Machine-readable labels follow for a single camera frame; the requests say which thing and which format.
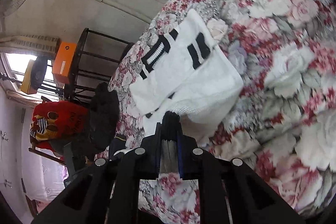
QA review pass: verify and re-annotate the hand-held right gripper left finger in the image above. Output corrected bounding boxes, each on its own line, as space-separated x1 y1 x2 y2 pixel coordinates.
31 122 163 224

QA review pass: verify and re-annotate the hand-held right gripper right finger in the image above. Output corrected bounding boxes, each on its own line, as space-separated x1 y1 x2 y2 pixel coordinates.
176 122 305 224

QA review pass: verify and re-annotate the white black-trimmed v-neck sweater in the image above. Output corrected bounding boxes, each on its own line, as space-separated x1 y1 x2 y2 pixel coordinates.
129 8 244 174

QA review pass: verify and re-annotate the navy garment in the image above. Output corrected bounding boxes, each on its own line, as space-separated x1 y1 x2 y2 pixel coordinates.
108 134 128 159

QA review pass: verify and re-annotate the black fluffy garment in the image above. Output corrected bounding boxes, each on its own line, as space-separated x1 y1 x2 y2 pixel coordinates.
87 82 120 151

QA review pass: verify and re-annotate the red printed cloth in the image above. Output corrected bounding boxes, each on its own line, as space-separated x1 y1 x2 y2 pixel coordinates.
28 100 89 151

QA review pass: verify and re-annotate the black metal rack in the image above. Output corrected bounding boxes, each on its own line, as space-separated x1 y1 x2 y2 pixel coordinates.
63 28 135 102

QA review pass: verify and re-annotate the orange box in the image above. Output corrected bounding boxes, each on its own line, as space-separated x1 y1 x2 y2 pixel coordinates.
52 41 78 83

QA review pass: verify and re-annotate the floral bed sheet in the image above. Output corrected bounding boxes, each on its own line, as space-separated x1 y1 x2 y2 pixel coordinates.
94 0 336 224

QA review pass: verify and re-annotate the yellow box with black disc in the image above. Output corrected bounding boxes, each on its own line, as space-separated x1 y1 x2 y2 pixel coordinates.
20 57 49 95

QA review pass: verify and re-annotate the window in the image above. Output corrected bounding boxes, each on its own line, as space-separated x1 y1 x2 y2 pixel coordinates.
0 51 57 94

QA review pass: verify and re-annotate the patterned curtain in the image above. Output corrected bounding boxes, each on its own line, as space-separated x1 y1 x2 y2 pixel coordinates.
0 34 61 53

